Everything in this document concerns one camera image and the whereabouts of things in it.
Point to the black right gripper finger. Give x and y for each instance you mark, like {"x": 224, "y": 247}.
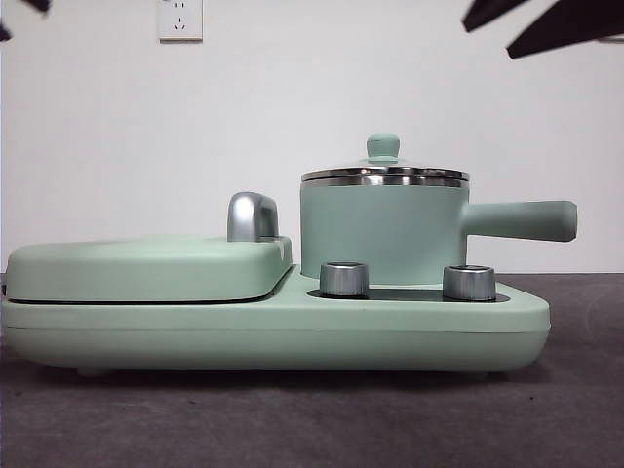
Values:
{"x": 575, "y": 29}
{"x": 497, "y": 10}

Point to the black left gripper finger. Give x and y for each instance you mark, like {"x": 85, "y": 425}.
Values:
{"x": 36, "y": 4}
{"x": 4, "y": 31}

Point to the glass pot lid green knob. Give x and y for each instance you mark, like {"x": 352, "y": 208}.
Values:
{"x": 382, "y": 146}

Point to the silver control knob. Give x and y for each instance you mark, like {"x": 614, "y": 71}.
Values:
{"x": 343, "y": 280}
{"x": 469, "y": 283}

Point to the mint green breakfast maker base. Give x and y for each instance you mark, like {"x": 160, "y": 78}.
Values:
{"x": 292, "y": 336}

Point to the white wall socket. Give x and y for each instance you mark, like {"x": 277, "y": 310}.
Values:
{"x": 180, "y": 22}

